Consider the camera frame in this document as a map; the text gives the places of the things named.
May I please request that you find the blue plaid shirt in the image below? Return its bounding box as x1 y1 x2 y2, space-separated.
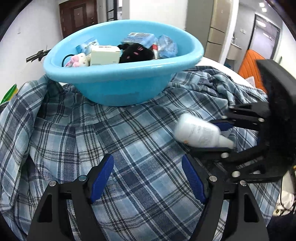
0 66 283 241

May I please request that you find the black plush toy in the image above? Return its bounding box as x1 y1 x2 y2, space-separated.
117 43 154 63

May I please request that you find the white plastic bottle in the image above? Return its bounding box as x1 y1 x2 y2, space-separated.
174 113 234 149

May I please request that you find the blue plastic basin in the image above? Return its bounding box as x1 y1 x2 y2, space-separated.
43 20 204 106

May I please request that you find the black bicycle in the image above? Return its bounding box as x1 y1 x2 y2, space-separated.
26 49 51 63

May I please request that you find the cream cardboard box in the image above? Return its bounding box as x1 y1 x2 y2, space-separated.
90 45 121 66

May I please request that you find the blue white Haison box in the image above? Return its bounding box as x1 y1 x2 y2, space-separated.
76 38 99 55

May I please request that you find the dark brown door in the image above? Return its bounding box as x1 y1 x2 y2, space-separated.
59 0 98 38

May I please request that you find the beige grey refrigerator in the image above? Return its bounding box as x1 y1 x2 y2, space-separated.
185 0 239 64

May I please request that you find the blue tissue pack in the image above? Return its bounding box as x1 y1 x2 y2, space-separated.
158 35 178 59
121 33 156 48

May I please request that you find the yellow green bucket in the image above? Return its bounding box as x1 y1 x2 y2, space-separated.
1 84 18 104

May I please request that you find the red white medicine box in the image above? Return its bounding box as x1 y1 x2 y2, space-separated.
151 44 160 59

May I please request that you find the orange chair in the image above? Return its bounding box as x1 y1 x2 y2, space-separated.
238 49 267 93

